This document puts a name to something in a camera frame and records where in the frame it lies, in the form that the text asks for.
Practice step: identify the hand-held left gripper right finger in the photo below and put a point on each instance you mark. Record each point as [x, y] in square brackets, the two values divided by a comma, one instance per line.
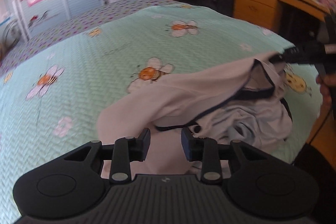
[186, 145]

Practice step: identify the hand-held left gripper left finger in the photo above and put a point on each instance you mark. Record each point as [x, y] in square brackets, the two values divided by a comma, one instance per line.
[145, 144]

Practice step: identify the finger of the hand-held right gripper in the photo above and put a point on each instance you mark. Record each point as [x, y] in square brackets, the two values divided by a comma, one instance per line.
[302, 54]

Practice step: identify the white T-shirt with navy trim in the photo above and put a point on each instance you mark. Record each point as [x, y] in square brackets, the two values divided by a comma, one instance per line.
[183, 95]

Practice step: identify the person's right hand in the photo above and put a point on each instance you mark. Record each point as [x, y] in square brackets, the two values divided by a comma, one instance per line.
[326, 92]

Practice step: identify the wooden desk with drawers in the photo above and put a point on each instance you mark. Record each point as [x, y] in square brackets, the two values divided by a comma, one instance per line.
[254, 3]

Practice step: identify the green bee-print quilt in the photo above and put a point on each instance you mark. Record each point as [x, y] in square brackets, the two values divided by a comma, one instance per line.
[105, 56]

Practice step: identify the purple heart-print bed sheet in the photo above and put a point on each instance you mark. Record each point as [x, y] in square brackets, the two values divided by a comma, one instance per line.
[78, 22]

